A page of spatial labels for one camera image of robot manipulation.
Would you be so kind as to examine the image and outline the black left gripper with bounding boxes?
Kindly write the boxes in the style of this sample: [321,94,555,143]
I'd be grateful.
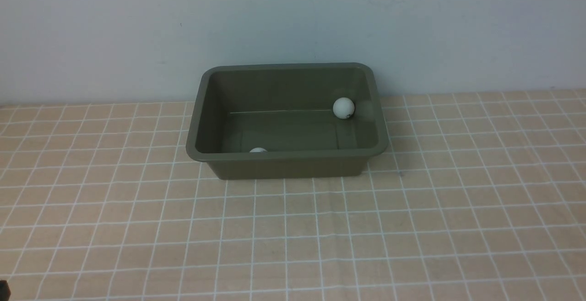
[0,280,12,301]

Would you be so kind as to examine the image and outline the olive green plastic bin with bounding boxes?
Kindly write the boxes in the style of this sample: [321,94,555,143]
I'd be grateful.
[185,63,389,180]

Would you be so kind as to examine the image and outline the white ball with logo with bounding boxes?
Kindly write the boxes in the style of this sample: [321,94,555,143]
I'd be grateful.
[332,97,355,119]

